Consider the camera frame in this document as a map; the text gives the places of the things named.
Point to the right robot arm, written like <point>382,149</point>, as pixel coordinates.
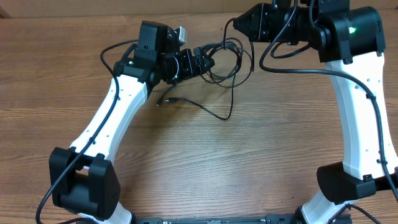
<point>351,44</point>

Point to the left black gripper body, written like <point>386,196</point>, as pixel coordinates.
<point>178,68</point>

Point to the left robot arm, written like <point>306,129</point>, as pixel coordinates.
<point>83,179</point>

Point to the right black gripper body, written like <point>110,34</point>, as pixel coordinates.
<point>273,20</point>

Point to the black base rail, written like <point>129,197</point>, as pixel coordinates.
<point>217,220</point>

